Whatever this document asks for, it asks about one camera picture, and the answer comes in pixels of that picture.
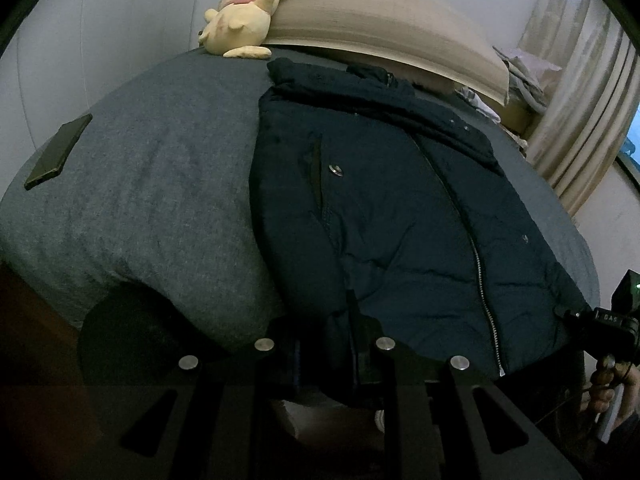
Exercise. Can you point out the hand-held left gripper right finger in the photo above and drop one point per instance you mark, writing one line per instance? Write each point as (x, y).
(395, 375)

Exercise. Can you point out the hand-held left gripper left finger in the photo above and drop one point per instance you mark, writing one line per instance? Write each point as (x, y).
(280, 365)

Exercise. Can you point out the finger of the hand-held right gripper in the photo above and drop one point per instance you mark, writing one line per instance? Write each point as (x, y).
(575, 316)

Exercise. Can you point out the dark navy zip jacket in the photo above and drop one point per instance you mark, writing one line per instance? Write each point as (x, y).
(390, 210)

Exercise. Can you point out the person's right forearm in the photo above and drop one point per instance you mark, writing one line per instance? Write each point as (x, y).
(625, 437)

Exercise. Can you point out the pile of crumpled clothes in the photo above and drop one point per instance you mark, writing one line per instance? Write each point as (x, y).
(527, 77)

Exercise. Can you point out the person's right hand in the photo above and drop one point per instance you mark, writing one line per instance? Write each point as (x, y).
(602, 392)

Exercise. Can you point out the window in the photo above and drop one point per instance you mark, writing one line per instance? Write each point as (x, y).
(631, 140)

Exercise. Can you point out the wooden bedside table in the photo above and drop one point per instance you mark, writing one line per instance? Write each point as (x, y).
(517, 140)

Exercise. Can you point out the cardboard box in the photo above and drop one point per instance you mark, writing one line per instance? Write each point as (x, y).
(517, 117)

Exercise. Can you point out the beige curtain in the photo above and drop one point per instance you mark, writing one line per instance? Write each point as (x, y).
(580, 85)

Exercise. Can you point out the white crumpled cloth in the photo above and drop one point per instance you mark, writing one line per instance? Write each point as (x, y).
(480, 105)

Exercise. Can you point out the black phone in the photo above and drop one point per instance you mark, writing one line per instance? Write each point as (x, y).
(57, 152)

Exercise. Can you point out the yellow plush toy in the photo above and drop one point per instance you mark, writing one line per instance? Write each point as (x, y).
(240, 20)

